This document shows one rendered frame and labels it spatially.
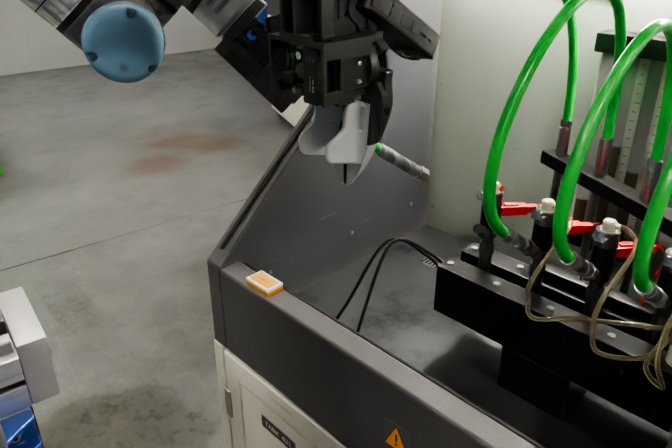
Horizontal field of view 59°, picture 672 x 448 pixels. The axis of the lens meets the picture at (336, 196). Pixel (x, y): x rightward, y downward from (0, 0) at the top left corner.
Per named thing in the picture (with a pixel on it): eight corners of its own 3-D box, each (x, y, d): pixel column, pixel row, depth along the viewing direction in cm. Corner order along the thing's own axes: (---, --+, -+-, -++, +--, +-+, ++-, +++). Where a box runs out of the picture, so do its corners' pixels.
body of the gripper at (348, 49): (268, 98, 54) (261, -44, 49) (335, 82, 59) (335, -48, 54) (326, 116, 49) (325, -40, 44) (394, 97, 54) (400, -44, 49)
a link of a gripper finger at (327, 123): (291, 187, 58) (288, 96, 54) (334, 171, 62) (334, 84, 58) (312, 196, 56) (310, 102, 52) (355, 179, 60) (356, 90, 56)
